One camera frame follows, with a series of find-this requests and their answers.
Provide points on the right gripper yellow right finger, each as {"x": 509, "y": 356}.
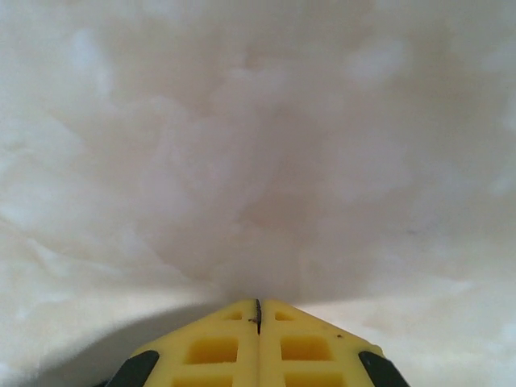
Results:
{"x": 270, "y": 363}

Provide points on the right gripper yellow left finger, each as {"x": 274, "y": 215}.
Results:
{"x": 246, "y": 363}

